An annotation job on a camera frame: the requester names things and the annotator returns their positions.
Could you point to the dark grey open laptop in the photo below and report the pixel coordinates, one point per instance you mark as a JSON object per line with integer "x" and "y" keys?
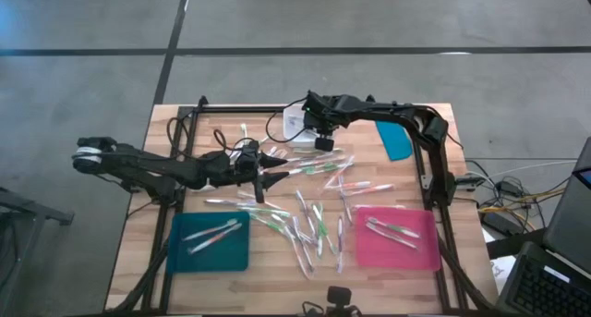
{"x": 540, "y": 289}

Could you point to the black power brick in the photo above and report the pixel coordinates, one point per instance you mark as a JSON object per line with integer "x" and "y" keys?
{"x": 510, "y": 187}

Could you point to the teal plastic bin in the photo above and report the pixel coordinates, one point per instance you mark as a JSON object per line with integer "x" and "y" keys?
{"x": 208, "y": 261}

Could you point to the white paper sheet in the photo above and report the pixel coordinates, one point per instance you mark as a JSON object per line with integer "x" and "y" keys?
{"x": 503, "y": 266}

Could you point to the teal plastic lid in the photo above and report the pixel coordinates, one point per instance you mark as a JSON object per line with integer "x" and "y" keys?
{"x": 394, "y": 141}

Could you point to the black metal stand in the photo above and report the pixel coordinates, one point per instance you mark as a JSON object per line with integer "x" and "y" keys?
{"x": 27, "y": 208}

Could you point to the black aluminium table frame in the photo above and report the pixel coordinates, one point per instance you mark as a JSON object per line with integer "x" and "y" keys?
{"x": 240, "y": 109}

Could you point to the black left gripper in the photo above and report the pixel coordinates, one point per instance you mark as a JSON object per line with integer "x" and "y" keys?
{"x": 217, "y": 169}

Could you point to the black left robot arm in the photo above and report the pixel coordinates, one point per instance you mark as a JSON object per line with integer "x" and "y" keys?
{"x": 138, "y": 162}

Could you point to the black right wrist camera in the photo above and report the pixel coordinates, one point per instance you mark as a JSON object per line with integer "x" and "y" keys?
{"x": 324, "y": 144}

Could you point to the pink plastic bin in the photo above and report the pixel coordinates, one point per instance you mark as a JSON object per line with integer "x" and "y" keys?
{"x": 397, "y": 259}

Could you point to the black power strip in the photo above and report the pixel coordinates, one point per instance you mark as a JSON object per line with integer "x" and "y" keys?
{"x": 496, "y": 221}

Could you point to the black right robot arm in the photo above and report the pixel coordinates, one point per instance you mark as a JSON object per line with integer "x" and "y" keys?
{"x": 429, "y": 132}

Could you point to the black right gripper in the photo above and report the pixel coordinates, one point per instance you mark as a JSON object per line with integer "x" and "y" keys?
{"x": 323, "y": 111}

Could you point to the white plastic bin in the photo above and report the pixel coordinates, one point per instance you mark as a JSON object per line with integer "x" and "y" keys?
{"x": 293, "y": 123}

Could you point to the black camera device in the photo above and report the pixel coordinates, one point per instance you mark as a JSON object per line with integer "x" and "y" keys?
{"x": 339, "y": 296}

